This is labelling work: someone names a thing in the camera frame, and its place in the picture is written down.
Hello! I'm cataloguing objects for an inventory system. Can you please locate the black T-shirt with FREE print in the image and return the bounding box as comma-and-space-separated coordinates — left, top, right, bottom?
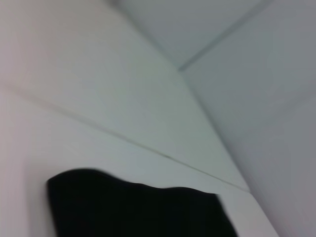
46, 168, 240, 237

